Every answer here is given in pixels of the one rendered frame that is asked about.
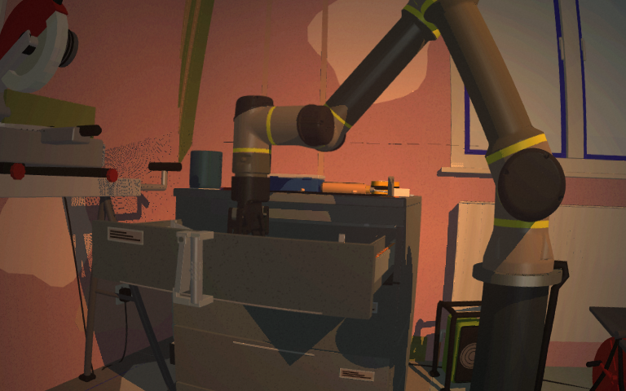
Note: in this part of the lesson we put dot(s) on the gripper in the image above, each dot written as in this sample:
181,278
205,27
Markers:
250,191

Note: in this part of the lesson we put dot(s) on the blue-framed window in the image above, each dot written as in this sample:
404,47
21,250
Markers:
587,78

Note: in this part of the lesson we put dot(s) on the white chest label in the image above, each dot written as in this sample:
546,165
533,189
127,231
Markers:
356,375

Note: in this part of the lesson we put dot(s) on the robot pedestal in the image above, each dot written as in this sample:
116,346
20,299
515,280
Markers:
513,332

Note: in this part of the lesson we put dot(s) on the green work light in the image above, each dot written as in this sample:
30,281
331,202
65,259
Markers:
462,349

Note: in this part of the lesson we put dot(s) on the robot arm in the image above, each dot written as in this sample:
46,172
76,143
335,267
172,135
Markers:
489,97

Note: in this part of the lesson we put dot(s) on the grey saw stand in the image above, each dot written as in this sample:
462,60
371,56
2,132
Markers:
49,185

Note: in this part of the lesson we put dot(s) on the white drawer label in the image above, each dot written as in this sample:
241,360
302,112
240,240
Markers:
125,235

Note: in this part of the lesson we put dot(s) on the grey tool chest body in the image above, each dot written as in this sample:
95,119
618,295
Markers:
401,254

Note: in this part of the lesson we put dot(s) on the grey tool chest drawer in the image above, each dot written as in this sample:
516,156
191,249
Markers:
293,273

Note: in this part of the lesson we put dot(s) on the orange round tape measure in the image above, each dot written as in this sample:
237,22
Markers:
381,184

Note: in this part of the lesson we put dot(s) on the red and white mitre saw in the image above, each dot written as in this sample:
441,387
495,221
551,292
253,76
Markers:
34,54

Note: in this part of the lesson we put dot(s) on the grey lower chest drawer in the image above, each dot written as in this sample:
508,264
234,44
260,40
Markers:
220,357

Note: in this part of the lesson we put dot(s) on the white wall panel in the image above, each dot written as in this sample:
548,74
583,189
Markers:
592,273

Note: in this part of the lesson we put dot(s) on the white small block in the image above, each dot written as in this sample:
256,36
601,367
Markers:
401,192

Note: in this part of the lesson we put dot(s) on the blue flat box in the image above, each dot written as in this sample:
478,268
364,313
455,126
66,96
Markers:
293,184

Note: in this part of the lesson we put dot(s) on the blue-grey round tin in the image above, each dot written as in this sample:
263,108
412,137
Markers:
206,169

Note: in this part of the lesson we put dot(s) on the grey upright pin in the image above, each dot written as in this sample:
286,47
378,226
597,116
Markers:
391,185

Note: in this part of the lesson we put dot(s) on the olive green plank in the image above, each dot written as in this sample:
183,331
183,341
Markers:
193,73

